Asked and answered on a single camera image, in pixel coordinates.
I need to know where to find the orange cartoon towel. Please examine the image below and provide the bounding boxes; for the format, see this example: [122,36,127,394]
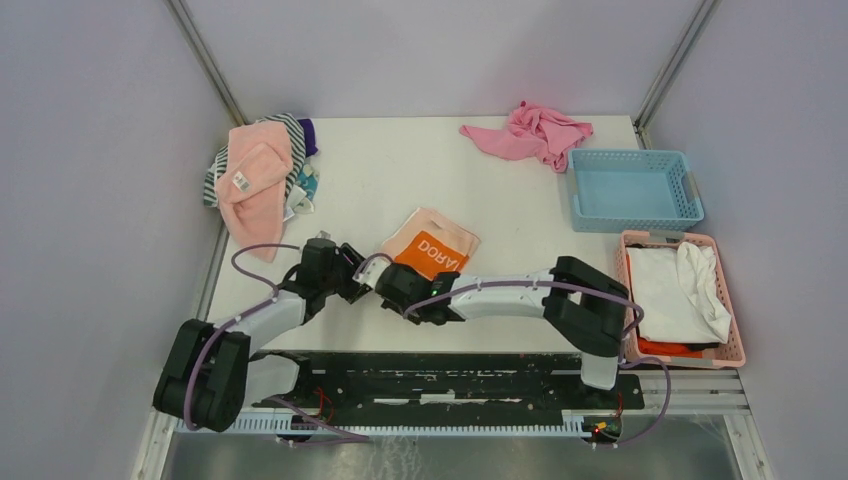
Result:
[380,208,481,280]

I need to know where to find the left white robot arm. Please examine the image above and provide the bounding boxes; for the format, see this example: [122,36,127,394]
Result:
[152,238,369,432]

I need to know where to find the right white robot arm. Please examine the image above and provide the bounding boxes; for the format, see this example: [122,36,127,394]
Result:
[354,256,642,408]

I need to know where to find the teal patterned cloth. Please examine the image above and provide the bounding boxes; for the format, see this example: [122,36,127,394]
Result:
[284,163,320,221]

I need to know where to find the light pink towel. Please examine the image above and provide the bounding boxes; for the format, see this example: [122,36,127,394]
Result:
[215,121,294,263]

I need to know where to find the striped cloth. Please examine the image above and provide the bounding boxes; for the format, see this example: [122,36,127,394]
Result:
[203,113,308,208]

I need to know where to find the purple cloth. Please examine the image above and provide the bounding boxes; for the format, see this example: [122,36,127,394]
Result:
[298,118,319,157]

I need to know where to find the pink crumpled towel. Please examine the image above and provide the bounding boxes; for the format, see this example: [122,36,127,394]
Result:
[459,101,594,173]

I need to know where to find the blue plastic basket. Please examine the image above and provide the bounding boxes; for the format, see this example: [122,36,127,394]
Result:
[565,148,705,233]

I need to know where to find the orange cloth in basket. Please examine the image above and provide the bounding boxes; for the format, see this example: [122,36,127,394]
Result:
[637,337,703,358]

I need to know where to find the white cloth in basket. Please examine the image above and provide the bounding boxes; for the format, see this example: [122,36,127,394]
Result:
[626,242,732,344]

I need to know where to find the pink plastic basket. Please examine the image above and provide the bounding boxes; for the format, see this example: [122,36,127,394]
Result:
[615,230,746,369]

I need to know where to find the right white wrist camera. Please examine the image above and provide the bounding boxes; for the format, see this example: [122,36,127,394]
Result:
[354,256,392,290]

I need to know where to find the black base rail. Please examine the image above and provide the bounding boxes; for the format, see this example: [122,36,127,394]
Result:
[276,351,645,427]

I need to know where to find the white slotted cable duct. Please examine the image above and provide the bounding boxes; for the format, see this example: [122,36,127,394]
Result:
[173,409,624,439]

